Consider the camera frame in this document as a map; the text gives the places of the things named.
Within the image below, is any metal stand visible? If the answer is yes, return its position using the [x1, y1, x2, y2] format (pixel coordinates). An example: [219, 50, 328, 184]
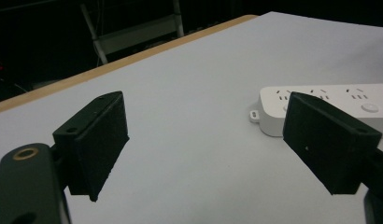
[79, 0, 185, 65]

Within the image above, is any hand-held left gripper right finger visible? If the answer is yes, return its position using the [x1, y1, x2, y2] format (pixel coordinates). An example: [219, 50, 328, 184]
[282, 91, 383, 196]

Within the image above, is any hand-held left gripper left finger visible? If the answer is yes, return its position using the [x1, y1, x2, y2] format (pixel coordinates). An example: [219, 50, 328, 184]
[51, 91, 131, 203]

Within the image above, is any white power strip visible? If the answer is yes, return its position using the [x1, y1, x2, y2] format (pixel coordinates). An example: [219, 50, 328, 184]
[248, 83, 383, 139]

